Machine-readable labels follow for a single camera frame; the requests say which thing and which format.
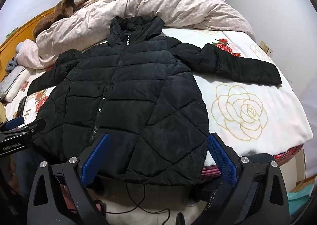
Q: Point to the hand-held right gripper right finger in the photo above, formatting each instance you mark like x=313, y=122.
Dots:
x=221, y=158

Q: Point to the white floral bed sheet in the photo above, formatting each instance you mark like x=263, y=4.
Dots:
x=247, y=116

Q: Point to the blue-grey small cloth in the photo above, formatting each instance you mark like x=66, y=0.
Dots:
x=12, y=65

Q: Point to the teal box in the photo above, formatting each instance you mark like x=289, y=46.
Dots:
x=302, y=195

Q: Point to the wall socket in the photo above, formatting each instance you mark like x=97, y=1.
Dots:
x=266, y=49

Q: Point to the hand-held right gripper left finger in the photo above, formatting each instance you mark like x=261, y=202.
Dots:
x=96, y=155

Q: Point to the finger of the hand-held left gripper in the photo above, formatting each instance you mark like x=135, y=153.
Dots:
x=36, y=127
x=13, y=122

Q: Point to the wooden headboard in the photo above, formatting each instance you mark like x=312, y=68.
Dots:
x=22, y=29

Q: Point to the black phone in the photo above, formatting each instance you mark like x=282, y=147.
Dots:
x=21, y=106

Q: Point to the pink crumpled duvet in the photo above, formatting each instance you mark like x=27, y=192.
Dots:
x=185, y=4

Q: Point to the black puffer jacket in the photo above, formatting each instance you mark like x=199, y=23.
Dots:
x=136, y=91

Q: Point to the brown plush toy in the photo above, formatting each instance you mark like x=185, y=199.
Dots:
x=66, y=4

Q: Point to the folded grey white cloths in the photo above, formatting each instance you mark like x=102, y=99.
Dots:
x=13, y=83

